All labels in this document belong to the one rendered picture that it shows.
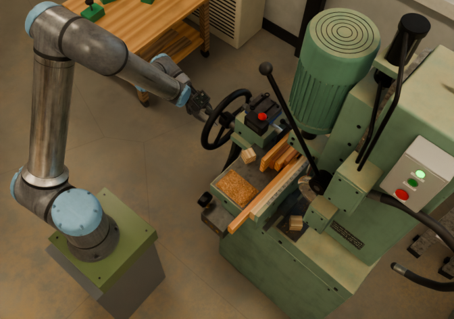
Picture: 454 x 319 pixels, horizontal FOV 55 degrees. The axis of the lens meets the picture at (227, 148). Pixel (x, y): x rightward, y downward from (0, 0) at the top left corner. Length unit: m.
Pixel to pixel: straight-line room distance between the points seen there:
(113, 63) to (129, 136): 1.48
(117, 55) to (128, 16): 1.34
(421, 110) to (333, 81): 0.22
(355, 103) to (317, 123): 0.17
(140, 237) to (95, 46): 0.78
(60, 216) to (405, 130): 1.05
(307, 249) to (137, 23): 1.57
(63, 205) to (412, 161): 1.06
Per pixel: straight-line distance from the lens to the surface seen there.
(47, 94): 1.35
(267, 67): 1.07
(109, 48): 1.22
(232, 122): 1.69
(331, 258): 1.53
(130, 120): 2.74
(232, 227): 1.37
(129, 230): 1.71
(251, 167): 1.50
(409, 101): 0.97
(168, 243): 2.35
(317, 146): 1.38
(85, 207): 1.49
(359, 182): 1.08
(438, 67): 1.06
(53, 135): 1.43
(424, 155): 0.95
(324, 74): 1.06
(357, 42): 1.06
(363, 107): 1.07
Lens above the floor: 2.22
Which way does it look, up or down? 59 degrees down
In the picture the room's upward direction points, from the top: 4 degrees clockwise
